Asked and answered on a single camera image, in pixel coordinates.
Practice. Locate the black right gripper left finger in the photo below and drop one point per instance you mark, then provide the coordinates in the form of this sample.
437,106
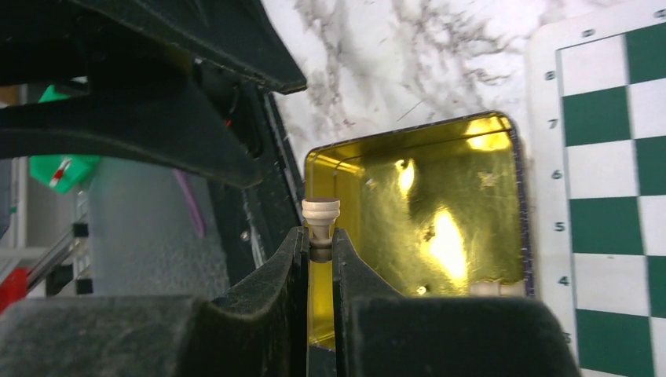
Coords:
256,328

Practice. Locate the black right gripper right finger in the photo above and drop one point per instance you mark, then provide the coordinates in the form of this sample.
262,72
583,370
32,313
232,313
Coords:
380,332

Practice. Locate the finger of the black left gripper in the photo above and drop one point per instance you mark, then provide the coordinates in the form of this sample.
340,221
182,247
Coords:
40,39
170,123

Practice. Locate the pile of white chess pieces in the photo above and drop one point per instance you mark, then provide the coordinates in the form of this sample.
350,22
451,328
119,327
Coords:
496,288

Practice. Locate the gold tin white pieces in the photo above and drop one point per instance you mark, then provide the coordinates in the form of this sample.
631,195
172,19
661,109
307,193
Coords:
439,209

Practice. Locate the green white chess board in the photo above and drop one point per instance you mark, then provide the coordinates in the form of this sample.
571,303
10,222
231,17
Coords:
597,141

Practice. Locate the green plastic bin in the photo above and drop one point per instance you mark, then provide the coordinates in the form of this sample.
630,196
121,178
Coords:
61,173

